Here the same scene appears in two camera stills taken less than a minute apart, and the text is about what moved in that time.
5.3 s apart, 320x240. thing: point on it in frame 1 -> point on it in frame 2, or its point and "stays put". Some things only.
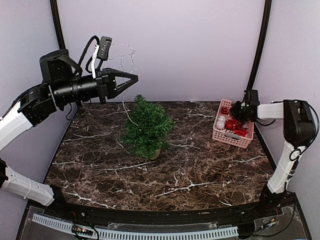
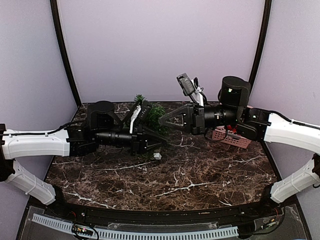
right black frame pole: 261,47 stays put
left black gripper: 105,80 -> 139,140
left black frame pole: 55,13 stays put
